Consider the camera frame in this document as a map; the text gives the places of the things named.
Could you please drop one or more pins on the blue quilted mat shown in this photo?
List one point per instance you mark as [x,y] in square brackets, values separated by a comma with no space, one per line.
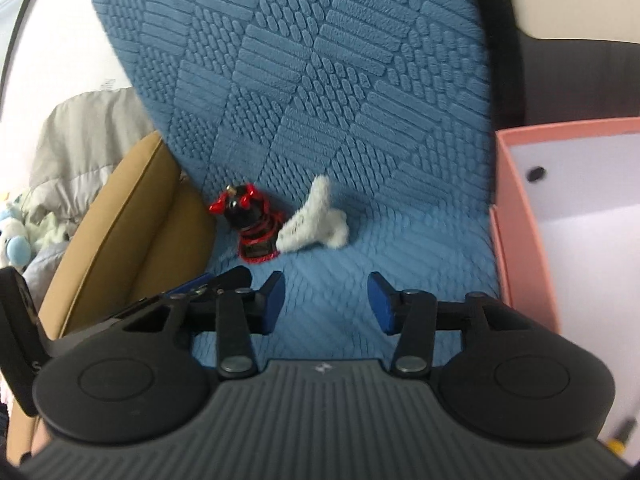
[310,85]

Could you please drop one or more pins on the dark grey upholstered panel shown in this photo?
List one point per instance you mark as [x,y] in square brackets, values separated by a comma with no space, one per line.
[560,80]

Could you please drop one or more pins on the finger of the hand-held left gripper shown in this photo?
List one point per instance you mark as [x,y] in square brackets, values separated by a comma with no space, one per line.
[192,285]
[232,279]

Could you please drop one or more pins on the pale green blanket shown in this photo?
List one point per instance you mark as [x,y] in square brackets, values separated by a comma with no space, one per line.
[50,230]

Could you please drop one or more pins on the beige puffy jacket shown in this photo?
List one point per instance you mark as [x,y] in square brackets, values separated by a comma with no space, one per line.
[85,150]

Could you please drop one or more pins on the grey puffy cloth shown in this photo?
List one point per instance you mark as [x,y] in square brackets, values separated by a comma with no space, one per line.
[42,270]

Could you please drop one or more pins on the red black round device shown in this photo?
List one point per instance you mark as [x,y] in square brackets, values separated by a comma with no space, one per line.
[250,225]

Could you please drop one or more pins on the pink cardboard box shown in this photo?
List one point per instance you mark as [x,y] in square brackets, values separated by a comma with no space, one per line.
[520,240]

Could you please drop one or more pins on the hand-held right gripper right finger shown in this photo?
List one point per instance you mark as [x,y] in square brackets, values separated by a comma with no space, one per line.
[382,305]

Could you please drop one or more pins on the mustard sofa cushion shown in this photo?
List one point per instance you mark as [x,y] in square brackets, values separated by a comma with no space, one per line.
[125,210]

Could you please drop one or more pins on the yellow and black screwdriver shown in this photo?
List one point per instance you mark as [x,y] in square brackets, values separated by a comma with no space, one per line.
[620,440]

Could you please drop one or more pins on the white fluffy toy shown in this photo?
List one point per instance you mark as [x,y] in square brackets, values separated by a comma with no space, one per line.
[315,220]

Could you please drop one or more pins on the white plush toy blue headphones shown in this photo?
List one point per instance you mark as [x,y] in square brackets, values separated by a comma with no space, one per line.
[12,242]

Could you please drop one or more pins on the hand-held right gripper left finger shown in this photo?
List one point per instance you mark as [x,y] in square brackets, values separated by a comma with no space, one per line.
[275,305]

